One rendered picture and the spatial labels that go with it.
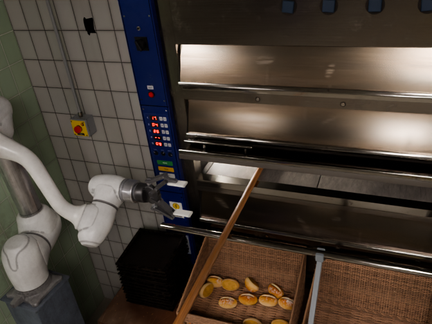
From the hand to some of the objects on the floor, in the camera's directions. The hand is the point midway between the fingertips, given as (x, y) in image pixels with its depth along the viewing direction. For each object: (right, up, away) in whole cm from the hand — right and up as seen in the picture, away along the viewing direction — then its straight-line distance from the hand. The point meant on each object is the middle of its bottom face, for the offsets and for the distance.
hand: (186, 199), depth 161 cm
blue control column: (+32, -45, +207) cm, 214 cm away
